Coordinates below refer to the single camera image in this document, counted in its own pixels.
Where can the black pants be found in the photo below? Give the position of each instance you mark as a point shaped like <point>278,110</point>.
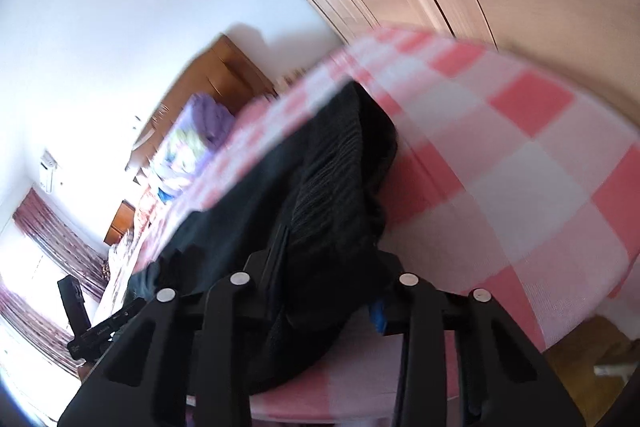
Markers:
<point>330,187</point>

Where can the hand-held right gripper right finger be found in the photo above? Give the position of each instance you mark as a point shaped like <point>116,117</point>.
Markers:
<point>379,317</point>

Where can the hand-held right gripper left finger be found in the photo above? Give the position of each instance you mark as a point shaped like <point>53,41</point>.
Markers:
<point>265,277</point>

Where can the pink floral duvet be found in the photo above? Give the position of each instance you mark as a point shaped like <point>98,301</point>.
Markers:
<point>119,267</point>

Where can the wooden headboard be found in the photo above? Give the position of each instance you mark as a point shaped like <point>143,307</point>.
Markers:
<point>225,77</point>

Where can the folded purple printed blanket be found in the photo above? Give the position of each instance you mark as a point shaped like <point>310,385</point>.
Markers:
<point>205,122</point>

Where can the white air conditioner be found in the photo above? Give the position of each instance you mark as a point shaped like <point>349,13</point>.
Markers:
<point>49,172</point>

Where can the wooden nightstand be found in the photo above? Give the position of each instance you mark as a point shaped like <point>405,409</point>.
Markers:
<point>120,224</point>

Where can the bed with pink checked sheet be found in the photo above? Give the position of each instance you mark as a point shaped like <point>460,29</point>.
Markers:
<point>525,167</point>

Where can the dark red patterned curtain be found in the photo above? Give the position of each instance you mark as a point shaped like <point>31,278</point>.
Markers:
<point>50,237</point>

